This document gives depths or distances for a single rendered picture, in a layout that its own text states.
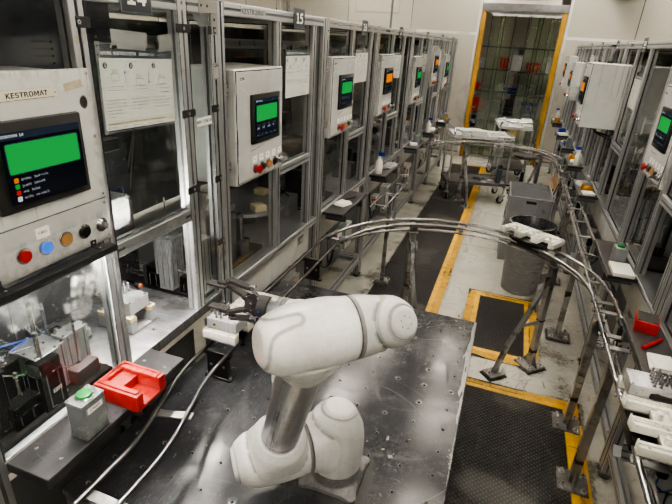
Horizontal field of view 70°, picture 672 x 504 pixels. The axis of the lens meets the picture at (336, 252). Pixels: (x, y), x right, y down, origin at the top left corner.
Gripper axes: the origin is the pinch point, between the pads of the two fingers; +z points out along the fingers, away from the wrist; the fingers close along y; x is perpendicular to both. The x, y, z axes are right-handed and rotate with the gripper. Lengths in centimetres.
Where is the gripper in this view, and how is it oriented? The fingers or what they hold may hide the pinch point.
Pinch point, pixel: (216, 295)
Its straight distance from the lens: 167.6
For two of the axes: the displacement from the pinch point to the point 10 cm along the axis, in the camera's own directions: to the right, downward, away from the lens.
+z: -9.4, -1.9, 2.9
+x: -3.4, 3.6, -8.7
